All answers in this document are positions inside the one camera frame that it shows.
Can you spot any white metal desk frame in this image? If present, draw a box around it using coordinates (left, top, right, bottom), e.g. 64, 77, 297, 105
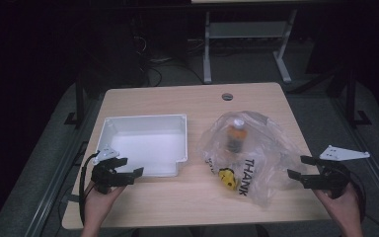
202, 9, 298, 85

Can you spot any black metal stand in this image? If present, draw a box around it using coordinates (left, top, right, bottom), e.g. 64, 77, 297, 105
343, 67, 373, 128
63, 73, 87, 128

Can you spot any person's left hand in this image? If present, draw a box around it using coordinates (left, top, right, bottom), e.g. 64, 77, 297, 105
83, 182, 126, 219

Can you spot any aluminium rail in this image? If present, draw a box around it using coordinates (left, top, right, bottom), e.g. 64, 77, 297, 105
328, 95, 379, 214
24, 98, 105, 237

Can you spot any clear plastic bag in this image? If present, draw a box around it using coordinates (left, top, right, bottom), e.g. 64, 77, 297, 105
197, 111, 308, 208

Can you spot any person's right hand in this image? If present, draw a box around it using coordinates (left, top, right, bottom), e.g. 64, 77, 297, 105
313, 182, 363, 226

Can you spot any black floor cable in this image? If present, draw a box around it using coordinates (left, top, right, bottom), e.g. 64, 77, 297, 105
142, 57, 205, 87

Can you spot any right hand-held gripper black cable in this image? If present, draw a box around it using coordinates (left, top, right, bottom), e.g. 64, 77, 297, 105
348, 169, 379, 233

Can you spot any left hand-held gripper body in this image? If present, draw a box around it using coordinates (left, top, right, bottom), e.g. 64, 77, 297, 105
90, 144, 125, 195

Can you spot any black tape strip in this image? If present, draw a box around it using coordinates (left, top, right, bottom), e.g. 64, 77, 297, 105
66, 193, 84, 203

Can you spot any orange drink bottle white cap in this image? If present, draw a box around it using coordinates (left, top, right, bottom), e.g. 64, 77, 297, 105
226, 118, 249, 154

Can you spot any white plastic bin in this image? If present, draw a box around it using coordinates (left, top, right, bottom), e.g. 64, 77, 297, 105
92, 114, 189, 178

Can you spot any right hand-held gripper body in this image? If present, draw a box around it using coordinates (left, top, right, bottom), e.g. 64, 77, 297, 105
315, 144, 371, 200

